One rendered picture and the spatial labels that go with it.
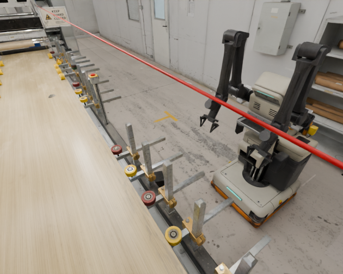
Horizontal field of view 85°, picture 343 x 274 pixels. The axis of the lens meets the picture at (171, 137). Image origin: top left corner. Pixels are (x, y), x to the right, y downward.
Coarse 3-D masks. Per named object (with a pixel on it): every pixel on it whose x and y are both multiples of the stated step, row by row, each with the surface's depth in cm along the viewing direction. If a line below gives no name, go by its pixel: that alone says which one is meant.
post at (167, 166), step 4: (168, 160) 93; (164, 164) 93; (168, 164) 92; (172, 164) 93; (164, 168) 94; (168, 168) 93; (172, 168) 95; (164, 172) 97; (168, 172) 95; (172, 172) 97; (164, 176) 99; (168, 176) 97; (172, 176) 99; (164, 180) 102; (168, 180) 99; (172, 180) 101; (164, 184) 104; (168, 184) 101; (172, 184) 103; (164, 188) 107; (168, 188) 102; (172, 188) 105; (168, 192) 105; (172, 192) 107; (168, 196) 107; (172, 196) 109; (168, 200) 109; (168, 208) 115; (172, 208) 117; (168, 212) 118
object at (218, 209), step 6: (228, 198) 111; (222, 204) 108; (228, 204) 108; (210, 210) 105; (216, 210) 105; (222, 210) 107; (204, 216) 102; (210, 216) 102; (204, 222) 101; (186, 228) 97; (186, 234) 95
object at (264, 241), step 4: (264, 236) 96; (268, 236) 96; (260, 240) 94; (264, 240) 94; (268, 240) 94; (256, 244) 93; (260, 244) 93; (264, 244) 93; (252, 248) 91; (256, 248) 91; (260, 248) 91; (252, 252) 90; (256, 252) 90; (240, 260) 88; (236, 264) 86; (232, 268) 85; (236, 268) 85; (232, 272) 84
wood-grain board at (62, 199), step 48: (0, 144) 146; (48, 144) 145; (96, 144) 144; (0, 192) 111; (48, 192) 110; (96, 192) 109; (0, 240) 89; (48, 240) 89; (96, 240) 88; (144, 240) 88
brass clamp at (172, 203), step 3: (159, 189) 116; (159, 192) 117; (162, 192) 114; (162, 195) 113; (165, 198) 111; (174, 198) 110; (165, 201) 112; (168, 201) 109; (171, 201) 109; (174, 201) 109; (168, 204) 109; (171, 204) 108; (174, 204) 110; (171, 207) 110
